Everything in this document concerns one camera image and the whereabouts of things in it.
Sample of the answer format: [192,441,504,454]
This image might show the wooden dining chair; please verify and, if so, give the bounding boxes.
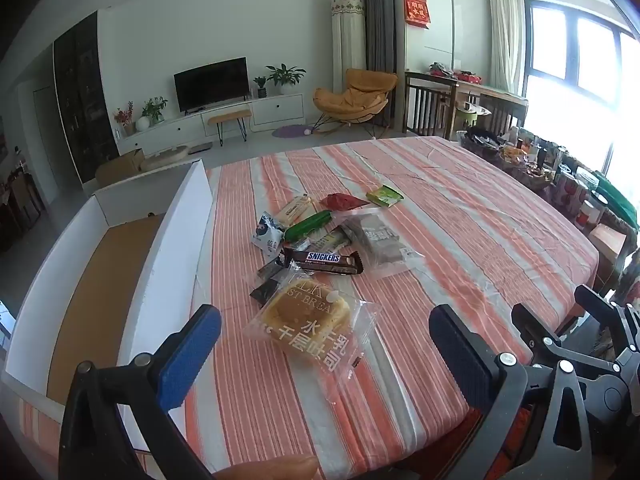
[477,95,528,136]
[405,72,458,136]

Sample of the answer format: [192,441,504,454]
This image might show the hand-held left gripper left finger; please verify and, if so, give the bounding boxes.
[59,304,222,480]

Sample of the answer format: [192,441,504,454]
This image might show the clear toast bread packet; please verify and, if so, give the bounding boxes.
[242,267,378,401]

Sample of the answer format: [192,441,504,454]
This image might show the wooden dining table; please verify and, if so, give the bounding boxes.
[404,71,530,136]

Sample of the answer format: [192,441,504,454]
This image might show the black television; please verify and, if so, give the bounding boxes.
[173,57,249,112]

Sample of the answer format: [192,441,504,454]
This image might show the red snack packet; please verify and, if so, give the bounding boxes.
[320,192,370,211]

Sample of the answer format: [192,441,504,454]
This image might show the blue white snack packet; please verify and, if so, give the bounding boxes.
[250,211,287,251]

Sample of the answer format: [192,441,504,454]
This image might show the dark display cabinet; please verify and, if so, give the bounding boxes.
[52,12,121,183]

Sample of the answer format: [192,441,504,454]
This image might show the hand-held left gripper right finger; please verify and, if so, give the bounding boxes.
[429,304,598,480]

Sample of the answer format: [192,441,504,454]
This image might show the small black snack packet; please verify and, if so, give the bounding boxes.
[257,256,288,281]
[249,277,281,306]

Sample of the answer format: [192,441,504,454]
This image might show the wooden stool with metal legs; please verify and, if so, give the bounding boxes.
[207,108,253,147]

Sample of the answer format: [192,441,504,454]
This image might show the white door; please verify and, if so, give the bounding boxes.
[32,85,61,206]

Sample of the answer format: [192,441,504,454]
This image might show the orange lounge chair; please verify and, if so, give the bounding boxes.
[312,68,399,136]

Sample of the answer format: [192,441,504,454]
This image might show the grey curtain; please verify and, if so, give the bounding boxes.
[348,0,406,128]

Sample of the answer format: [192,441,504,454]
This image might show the window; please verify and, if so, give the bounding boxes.
[520,0,640,186]

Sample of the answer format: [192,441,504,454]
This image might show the yellow biscuit packet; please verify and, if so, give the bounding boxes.
[277,195,318,226]

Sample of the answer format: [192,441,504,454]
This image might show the green sausage packet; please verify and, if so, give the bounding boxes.
[284,210,333,242]

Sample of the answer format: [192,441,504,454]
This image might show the white television cabinet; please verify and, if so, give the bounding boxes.
[117,92,306,153]

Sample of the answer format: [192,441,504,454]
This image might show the green cloth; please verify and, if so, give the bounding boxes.
[590,170,640,233]

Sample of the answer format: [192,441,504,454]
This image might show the brown cardboard box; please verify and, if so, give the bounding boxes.
[95,149,146,186]

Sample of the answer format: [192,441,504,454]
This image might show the pale snack bar packet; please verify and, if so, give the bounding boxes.
[295,227,351,253]

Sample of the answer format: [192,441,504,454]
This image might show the clear hawthorn strips packet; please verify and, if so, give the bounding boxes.
[332,209,426,281]

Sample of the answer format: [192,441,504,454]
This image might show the plant in white vase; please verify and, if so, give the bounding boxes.
[135,96,168,131]

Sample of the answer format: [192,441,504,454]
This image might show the large leafy potted plant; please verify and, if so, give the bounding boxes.
[265,63,307,96]

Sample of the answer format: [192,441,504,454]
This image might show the orange striped tablecloth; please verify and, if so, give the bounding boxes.
[15,136,601,480]

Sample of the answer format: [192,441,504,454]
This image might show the beige floor cushion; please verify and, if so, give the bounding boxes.
[142,145,188,171]

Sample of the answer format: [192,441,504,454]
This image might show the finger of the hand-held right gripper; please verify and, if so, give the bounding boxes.
[511,304,626,376]
[574,286,640,356]

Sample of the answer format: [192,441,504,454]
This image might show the person's left hand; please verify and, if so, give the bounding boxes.
[212,455,320,480]

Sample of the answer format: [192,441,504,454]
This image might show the red flowers in vase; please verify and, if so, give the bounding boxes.
[114,101,136,136]

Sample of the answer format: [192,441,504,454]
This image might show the white cardboard box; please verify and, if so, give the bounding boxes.
[2,159,217,456]

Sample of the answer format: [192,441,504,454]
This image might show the red blanket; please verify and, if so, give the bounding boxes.
[502,402,533,476]

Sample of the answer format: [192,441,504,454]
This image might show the covered standing air conditioner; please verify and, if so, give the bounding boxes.
[330,0,367,92]

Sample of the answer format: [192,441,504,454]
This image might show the clutter of jars and packets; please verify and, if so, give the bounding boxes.
[457,127,608,233]

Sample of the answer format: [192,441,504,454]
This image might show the brown chocolate bar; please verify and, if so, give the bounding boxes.
[277,247,363,276]

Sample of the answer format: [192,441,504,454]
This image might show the orange brown box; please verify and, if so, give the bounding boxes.
[590,224,627,272]

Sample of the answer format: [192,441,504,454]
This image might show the white curtain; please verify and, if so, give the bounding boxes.
[487,0,526,93]

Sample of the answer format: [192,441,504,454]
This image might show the light green snack packet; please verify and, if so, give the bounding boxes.
[365,185,405,207]

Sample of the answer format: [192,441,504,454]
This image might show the red wall hanging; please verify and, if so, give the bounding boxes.
[403,0,432,28]

